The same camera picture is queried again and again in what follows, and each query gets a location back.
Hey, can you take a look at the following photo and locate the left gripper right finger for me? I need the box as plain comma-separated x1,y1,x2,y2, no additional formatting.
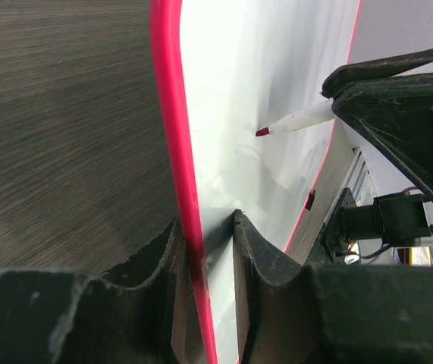
233,211,433,363

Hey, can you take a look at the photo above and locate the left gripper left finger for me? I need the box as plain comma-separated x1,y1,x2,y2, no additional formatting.
0,219,188,363

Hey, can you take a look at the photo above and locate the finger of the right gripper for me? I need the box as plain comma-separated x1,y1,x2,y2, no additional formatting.
321,49,433,98
331,70,433,202

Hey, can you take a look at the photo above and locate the pink framed whiteboard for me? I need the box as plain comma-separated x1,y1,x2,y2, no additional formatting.
149,1,360,363

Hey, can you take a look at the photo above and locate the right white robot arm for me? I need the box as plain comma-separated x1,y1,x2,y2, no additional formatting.
322,49,433,250

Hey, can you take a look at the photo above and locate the right black whiteboard stand foot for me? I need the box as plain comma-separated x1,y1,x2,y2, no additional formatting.
305,190,315,211

